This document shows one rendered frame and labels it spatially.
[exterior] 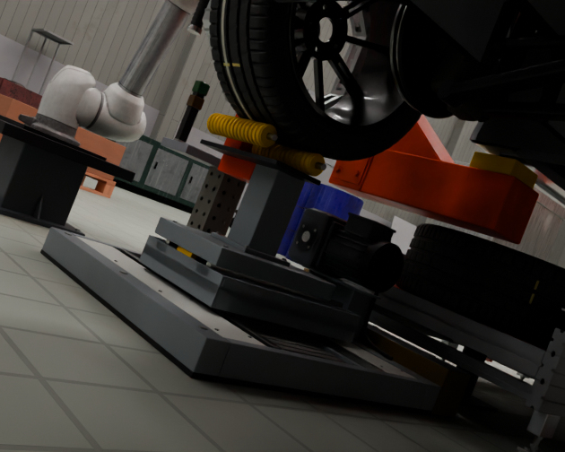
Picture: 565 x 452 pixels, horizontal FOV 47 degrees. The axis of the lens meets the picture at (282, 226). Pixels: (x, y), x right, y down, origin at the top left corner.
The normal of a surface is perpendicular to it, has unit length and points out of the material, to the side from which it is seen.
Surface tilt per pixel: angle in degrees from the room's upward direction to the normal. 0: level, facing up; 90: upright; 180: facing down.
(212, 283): 90
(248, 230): 90
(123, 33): 90
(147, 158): 90
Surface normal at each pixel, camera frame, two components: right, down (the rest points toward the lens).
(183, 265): -0.70, -0.28
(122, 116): 0.43, 0.48
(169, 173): 0.62, 0.25
